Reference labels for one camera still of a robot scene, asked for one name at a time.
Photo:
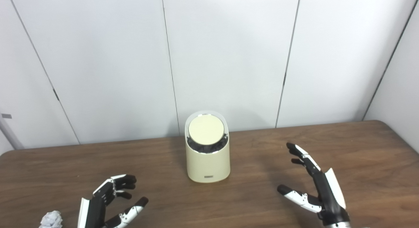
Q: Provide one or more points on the white and black left hand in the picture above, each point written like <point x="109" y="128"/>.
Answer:
<point x="98" y="208"/>

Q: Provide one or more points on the white and black right hand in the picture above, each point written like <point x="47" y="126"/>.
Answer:
<point x="327" y="195"/>

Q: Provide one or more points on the white paper ball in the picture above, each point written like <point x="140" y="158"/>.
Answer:
<point x="51" y="219"/>

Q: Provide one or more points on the round cream bin lid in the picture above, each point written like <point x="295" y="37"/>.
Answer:
<point x="206" y="129"/>

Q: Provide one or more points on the cream-colored cylindrical bin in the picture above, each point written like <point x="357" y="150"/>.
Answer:
<point x="208" y="165"/>

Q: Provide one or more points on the black bin liner bag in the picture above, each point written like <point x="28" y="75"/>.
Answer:
<point x="209" y="148"/>

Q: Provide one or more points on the grey wall corner post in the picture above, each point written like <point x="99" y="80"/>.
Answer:
<point x="11" y="136"/>

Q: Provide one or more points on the small grey wall tag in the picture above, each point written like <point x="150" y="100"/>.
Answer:
<point x="6" y="116"/>

